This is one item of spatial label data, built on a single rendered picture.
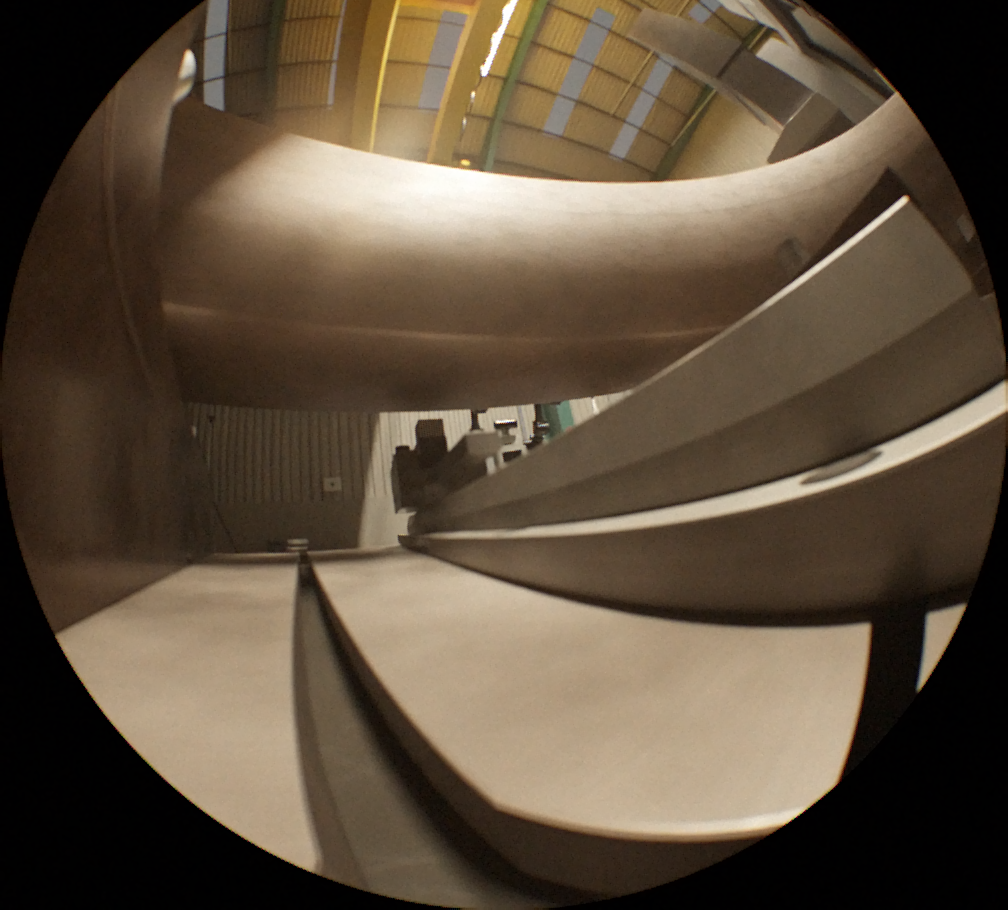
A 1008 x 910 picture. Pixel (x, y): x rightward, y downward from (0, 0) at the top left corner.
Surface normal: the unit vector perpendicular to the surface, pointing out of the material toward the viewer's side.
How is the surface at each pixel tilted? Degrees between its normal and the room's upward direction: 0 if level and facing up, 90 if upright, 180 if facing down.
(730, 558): 90
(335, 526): 90
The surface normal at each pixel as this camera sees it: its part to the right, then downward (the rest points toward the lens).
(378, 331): 0.47, 0.40
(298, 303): 0.57, -0.36
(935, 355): -0.91, 0.04
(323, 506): 0.32, -0.36
